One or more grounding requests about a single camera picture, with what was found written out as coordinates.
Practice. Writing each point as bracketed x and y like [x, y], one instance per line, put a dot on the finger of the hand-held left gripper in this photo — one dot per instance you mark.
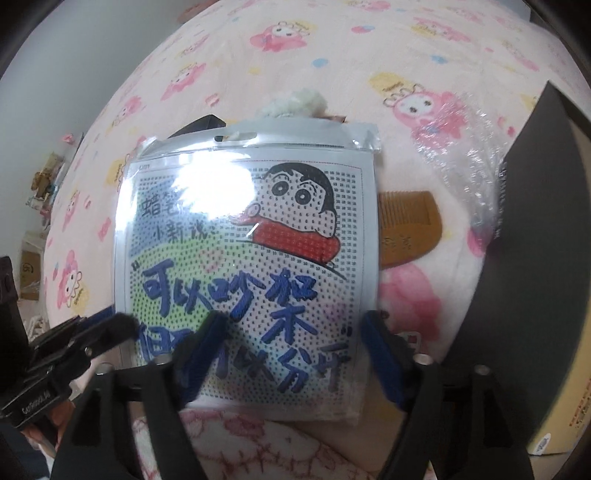
[99, 321]
[115, 330]

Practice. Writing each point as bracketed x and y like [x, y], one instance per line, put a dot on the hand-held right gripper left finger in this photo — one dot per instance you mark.
[203, 355]

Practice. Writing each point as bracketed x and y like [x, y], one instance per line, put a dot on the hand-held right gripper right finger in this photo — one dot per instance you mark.
[383, 360]

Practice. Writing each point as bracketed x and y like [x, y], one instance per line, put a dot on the cartoon bead art packet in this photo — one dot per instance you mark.
[277, 277]

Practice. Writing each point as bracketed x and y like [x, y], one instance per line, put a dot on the wooden comb with tassel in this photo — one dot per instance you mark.
[411, 230]

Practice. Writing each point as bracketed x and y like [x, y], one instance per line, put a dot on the black cardboard box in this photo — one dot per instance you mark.
[531, 277]

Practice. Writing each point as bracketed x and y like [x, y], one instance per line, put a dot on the brown cardboard carton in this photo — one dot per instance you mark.
[28, 265]

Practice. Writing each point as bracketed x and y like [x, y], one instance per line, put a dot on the cluttered shelf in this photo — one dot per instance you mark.
[48, 177]

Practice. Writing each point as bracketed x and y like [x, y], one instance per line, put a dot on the clear plastic wrap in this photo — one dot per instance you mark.
[461, 143]

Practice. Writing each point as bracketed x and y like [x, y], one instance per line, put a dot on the white fluffy plush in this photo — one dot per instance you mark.
[295, 104]

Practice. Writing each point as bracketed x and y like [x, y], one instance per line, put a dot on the pink cartoon printed blanket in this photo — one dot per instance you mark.
[323, 55]

